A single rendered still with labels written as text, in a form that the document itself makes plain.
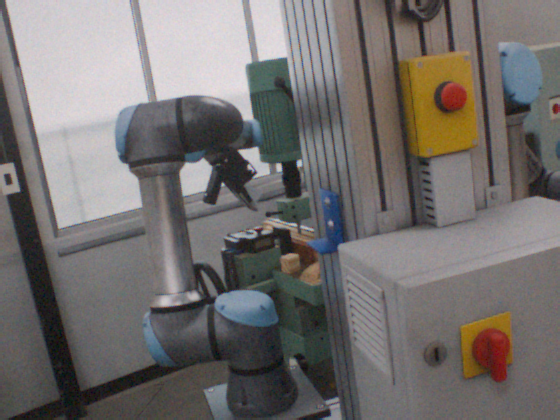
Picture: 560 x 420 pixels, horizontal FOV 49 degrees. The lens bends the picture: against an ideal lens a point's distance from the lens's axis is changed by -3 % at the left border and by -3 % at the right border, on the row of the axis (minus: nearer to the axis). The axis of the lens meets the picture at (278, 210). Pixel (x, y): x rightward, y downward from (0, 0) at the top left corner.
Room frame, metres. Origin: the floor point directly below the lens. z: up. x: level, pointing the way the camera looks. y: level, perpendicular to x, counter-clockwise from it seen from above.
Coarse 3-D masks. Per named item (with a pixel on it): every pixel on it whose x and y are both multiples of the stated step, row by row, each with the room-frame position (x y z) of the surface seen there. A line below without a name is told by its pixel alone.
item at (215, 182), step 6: (216, 168) 1.78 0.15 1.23; (222, 168) 1.77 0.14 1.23; (216, 174) 1.77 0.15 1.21; (222, 174) 1.77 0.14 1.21; (210, 180) 1.78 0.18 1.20; (216, 180) 1.76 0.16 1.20; (222, 180) 1.77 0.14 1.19; (210, 186) 1.77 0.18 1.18; (216, 186) 1.76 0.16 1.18; (210, 192) 1.75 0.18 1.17; (216, 192) 1.76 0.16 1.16; (204, 198) 1.77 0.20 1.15; (210, 198) 1.75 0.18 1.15; (216, 198) 1.75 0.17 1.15
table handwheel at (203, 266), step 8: (200, 264) 1.80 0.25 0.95; (208, 264) 1.78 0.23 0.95; (200, 272) 1.86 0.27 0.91; (208, 272) 1.75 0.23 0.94; (216, 272) 1.75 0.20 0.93; (200, 280) 1.84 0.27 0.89; (216, 280) 1.72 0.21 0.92; (216, 288) 1.71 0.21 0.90; (224, 288) 1.71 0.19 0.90; (208, 296) 1.81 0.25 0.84; (208, 304) 1.78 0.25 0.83
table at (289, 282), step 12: (300, 264) 1.80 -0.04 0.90; (276, 276) 1.79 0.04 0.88; (288, 276) 1.72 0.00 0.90; (240, 288) 1.79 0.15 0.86; (252, 288) 1.75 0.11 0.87; (264, 288) 1.77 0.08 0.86; (276, 288) 1.78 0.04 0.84; (288, 288) 1.73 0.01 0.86; (300, 288) 1.67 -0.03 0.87; (312, 288) 1.61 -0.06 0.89; (312, 300) 1.61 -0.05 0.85
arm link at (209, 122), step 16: (192, 96) 1.27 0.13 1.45; (208, 96) 1.28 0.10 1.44; (192, 112) 1.23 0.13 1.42; (208, 112) 1.24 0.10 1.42; (224, 112) 1.27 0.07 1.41; (192, 128) 1.23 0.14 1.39; (208, 128) 1.24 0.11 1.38; (224, 128) 1.26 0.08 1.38; (240, 128) 1.32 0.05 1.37; (256, 128) 1.63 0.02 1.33; (192, 144) 1.24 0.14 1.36; (208, 144) 1.25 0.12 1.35; (224, 144) 1.31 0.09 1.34; (240, 144) 1.53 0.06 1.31; (256, 144) 1.64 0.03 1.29
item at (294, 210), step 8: (304, 192) 2.01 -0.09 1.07; (280, 200) 1.95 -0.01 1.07; (288, 200) 1.93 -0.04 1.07; (296, 200) 1.93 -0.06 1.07; (304, 200) 1.94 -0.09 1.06; (280, 208) 1.95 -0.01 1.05; (288, 208) 1.91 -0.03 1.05; (296, 208) 1.92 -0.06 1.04; (304, 208) 1.94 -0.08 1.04; (280, 216) 1.96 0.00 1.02; (288, 216) 1.91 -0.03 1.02; (296, 216) 1.92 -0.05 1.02; (304, 216) 1.94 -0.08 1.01
